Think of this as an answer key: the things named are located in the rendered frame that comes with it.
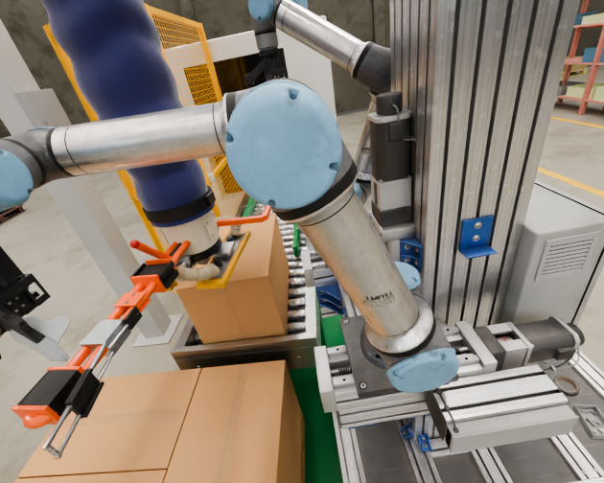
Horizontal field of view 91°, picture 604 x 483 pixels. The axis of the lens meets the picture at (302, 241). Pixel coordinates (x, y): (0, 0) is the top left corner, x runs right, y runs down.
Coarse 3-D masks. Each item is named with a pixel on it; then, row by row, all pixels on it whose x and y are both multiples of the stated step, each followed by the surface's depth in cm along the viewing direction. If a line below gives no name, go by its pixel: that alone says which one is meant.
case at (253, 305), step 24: (264, 240) 147; (240, 264) 132; (264, 264) 128; (288, 264) 190; (192, 288) 124; (216, 288) 124; (240, 288) 125; (264, 288) 125; (288, 288) 173; (192, 312) 131; (216, 312) 131; (240, 312) 132; (264, 312) 132; (216, 336) 139; (240, 336) 140; (264, 336) 140
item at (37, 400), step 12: (48, 372) 57; (60, 372) 56; (72, 372) 56; (36, 384) 55; (48, 384) 54; (60, 384) 54; (72, 384) 55; (36, 396) 53; (48, 396) 52; (60, 396) 53; (12, 408) 51; (24, 408) 51; (36, 408) 50; (48, 408) 50; (60, 408) 53
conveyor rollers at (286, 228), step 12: (288, 228) 242; (288, 240) 226; (300, 240) 226; (288, 252) 211; (300, 252) 210; (300, 264) 194; (300, 276) 188; (300, 288) 172; (288, 300) 166; (300, 300) 164; (288, 312) 157; (300, 312) 156; (288, 324) 150; (300, 324) 149
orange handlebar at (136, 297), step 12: (252, 216) 105; (264, 216) 104; (168, 252) 93; (180, 252) 93; (132, 288) 79; (120, 300) 75; (132, 300) 74; (144, 300) 75; (120, 312) 72; (84, 348) 63; (96, 348) 62; (72, 360) 60; (24, 420) 51; (36, 420) 50; (48, 420) 51
